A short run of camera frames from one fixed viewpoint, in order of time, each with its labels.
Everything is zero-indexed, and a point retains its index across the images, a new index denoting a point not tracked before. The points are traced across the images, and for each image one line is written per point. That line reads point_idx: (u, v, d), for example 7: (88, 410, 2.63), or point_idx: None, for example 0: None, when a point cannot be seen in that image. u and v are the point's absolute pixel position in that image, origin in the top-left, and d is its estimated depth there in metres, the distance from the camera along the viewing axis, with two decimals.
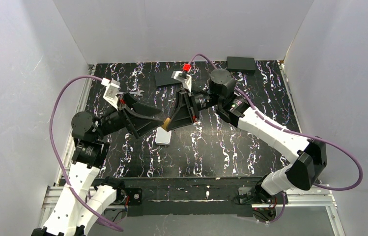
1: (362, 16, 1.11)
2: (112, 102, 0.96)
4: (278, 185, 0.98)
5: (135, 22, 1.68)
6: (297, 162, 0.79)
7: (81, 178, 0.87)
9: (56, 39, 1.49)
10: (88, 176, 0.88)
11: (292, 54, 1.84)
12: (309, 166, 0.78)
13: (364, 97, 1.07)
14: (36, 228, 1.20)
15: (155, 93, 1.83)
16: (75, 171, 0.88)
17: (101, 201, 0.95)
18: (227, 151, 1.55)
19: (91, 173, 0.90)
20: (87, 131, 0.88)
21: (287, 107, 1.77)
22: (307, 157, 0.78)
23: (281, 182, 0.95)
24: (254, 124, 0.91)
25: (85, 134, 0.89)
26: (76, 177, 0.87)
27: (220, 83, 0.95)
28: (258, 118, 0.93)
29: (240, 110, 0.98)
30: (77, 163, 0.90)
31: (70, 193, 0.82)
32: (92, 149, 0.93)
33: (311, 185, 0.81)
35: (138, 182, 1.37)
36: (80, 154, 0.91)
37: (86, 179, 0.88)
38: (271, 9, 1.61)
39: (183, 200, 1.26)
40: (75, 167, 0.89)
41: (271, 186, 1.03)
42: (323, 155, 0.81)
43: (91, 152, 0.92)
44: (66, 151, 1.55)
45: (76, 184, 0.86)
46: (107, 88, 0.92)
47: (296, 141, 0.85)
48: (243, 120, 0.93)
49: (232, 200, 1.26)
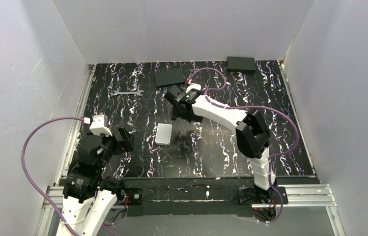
1: (362, 17, 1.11)
2: (106, 128, 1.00)
4: (260, 173, 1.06)
5: (135, 23, 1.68)
6: (238, 132, 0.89)
7: (74, 212, 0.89)
9: (57, 39, 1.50)
10: (80, 209, 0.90)
11: (292, 54, 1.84)
12: (249, 135, 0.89)
13: (365, 97, 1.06)
14: (35, 229, 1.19)
15: (155, 93, 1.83)
16: (68, 206, 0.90)
17: (101, 212, 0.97)
18: (227, 151, 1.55)
19: (83, 205, 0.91)
20: (94, 149, 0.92)
21: (287, 107, 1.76)
22: (244, 125, 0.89)
23: (257, 167, 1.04)
24: (203, 107, 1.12)
25: (91, 153, 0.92)
26: (70, 212, 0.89)
27: (167, 92, 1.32)
28: (206, 103, 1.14)
29: (193, 99, 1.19)
30: (70, 197, 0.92)
31: (65, 230, 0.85)
32: (81, 182, 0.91)
33: (256, 153, 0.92)
35: (138, 182, 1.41)
36: (71, 188, 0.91)
37: (79, 212, 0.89)
38: (272, 8, 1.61)
39: (183, 200, 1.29)
40: (68, 201, 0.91)
41: (262, 180, 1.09)
42: (262, 124, 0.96)
43: (80, 185, 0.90)
44: (66, 151, 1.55)
45: (70, 219, 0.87)
46: (101, 120, 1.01)
47: (237, 114, 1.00)
48: (195, 106, 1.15)
49: (232, 200, 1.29)
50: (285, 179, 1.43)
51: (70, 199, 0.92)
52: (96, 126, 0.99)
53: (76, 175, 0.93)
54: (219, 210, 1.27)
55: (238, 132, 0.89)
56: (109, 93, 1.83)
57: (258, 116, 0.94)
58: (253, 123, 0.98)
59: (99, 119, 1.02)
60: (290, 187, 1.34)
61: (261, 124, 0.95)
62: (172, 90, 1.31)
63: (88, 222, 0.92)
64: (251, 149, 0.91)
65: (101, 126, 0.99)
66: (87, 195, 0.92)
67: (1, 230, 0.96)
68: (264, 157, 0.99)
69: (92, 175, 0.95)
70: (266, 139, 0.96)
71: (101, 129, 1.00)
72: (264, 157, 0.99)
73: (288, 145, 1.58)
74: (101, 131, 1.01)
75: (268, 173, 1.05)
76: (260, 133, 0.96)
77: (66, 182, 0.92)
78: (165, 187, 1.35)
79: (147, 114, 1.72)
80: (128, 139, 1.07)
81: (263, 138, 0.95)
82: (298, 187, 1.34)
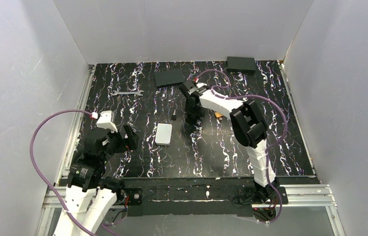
1: (361, 17, 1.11)
2: (112, 124, 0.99)
4: (257, 167, 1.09)
5: (135, 23, 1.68)
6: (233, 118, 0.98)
7: (77, 201, 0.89)
9: (57, 39, 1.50)
10: (83, 198, 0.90)
11: (292, 54, 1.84)
12: (241, 122, 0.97)
13: (365, 97, 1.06)
14: (35, 230, 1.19)
15: (155, 93, 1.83)
16: (70, 195, 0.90)
17: (101, 210, 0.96)
18: (227, 151, 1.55)
19: (86, 196, 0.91)
20: (99, 139, 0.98)
21: (287, 107, 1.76)
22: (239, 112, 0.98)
23: (254, 159, 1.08)
24: (206, 97, 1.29)
25: (97, 143, 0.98)
26: (72, 201, 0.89)
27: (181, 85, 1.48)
28: (210, 94, 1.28)
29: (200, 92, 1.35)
30: (72, 187, 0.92)
31: (67, 218, 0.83)
32: (86, 171, 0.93)
33: (250, 139, 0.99)
35: (138, 182, 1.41)
36: (75, 177, 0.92)
37: (82, 202, 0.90)
38: (272, 8, 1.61)
39: (183, 200, 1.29)
40: (70, 191, 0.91)
41: (259, 175, 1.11)
42: (258, 114, 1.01)
43: (84, 174, 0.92)
44: (66, 152, 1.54)
45: (72, 208, 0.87)
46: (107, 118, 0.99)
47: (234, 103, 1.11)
48: (202, 98, 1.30)
49: (232, 200, 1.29)
50: (285, 179, 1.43)
51: (72, 189, 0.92)
52: (102, 120, 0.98)
53: (81, 165, 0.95)
54: (220, 210, 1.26)
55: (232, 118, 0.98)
56: (109, 93, 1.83)
57: (254, 106, 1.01)
58: (251, 114, 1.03)
59: (105, 114, 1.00)
60: (290, 187, 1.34)
61: (257, 114, 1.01)
62: (185, 84, 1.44)
63: (88, 219, 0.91)
64: (245, 136, 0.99)
65: (107, 121, 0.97)
66: (90, 185, 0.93)
67: (0, 230, 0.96)
68: (262, 149, 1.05)
69: (96, 166, 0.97)
70: (262, 129, 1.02)
71: (107, 124, 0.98)
72: (260, 148, 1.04)
73: (288, 145, 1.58)
74: (107, 126, 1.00)
75: (266, 168, 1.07)
76: (256, 123, 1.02)
77: (70, 171, 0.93)
78: (165, 187, 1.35)
79: (147, 114, 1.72)
80: (132, 137, 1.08)
81: (259, 128, 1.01)
82: (298, 187, 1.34)
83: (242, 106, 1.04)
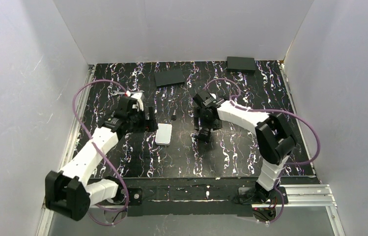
1: (361, 17, 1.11)
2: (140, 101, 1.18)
4: (268, 175, 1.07)
5: (135, 23, 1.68)
6: (258, 132, 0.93)
7: (103, 138, 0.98)
9: (57, 39, 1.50)
10: (110, 138, 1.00)
11: (292, 54, 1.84)
12: (268, 135, 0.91)
13: (365, 97, 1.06)
14: (35, 230, 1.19)
15: (155, 93, 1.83)
16: (99, 132, 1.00)
17: None
18: (227, 151, 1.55)
19: (112, 137, 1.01)
20: (131, 101, 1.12)
21: (287, 107, 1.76)
22: (266, 125, 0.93)
23: (269, 170, 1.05)
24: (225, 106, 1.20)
25: (129, 103, 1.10)
26: (99, 137, 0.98)
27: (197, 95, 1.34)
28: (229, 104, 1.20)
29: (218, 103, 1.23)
30: (102, 128, 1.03)
31: (91, 147, 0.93)
32: (117, 121, 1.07)
33: (277, 156, 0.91)
35: (138, 182, 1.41)
36: (106, 123, 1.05)
37: (108, 141, 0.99)
38: (272, 8, 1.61)
39: (183, 200, 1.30)
40: (100, 130, 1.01)
41: (267, 180, 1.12)
42: (287, 129, 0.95)
43: (115, 122, 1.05)
44: (66, 152, 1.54)
45: (99, 142, 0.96)
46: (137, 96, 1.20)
47: (258, 115, 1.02)
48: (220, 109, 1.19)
49: (232, 200, 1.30)
50: (285, 179, 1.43)
51: (102, 130, 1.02)
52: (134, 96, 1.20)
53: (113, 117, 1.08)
54: (220, 209, 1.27)
55: (258, 131, 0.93)
56: (109, 93, 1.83)
57: (281, 119, 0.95)
58: (277, 128, 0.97)
59: (137, 94, 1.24)
60: (290, 187, 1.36)
61: (285, 128, 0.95)
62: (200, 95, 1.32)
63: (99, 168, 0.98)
64: (271, 151, 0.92)
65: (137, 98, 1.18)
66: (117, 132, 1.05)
67: (0, 230, 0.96)
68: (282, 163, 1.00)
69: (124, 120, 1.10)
70: (291, 144, 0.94)
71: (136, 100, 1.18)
72: (282, 163, 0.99)
73: None
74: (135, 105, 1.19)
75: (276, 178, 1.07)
76: (285, 137, 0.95)
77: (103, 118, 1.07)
78: (165, 187, 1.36)
79: None
80: (153, 119, 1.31)
81: (288, 142, 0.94)
82: (298, 187, 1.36)
83: (268, 119, 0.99)
